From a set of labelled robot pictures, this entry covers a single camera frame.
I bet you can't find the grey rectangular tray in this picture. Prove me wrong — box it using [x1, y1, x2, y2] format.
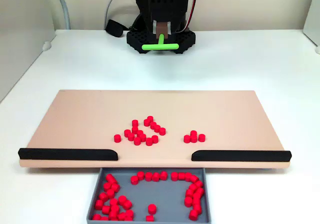
[85, 167, 212, 223]

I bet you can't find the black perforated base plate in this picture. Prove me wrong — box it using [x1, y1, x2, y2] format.
[125, 28, 197, 56]

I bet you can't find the green T-shaped pusher tool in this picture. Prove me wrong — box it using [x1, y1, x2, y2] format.
[141, 33, 179, 51]

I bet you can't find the thin grey cable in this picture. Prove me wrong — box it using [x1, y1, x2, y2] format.
[103, 0, 131, 30]

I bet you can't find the beige flat board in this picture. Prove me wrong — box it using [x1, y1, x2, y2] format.
[18, 89, 292, 170]

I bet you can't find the black edge rail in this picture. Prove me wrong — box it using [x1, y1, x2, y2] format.
[17, 147, 119, 162]
[191, 149, 293, 163]

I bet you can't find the red white black servo cable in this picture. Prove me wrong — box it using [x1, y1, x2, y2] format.
[174, 0, 198, 34]

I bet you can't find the brown tool holder block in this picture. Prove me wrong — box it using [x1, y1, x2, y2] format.
[156, 21, 169, 36]

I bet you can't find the black strap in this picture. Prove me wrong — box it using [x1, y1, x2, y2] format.
[104, 19, 126, 38]

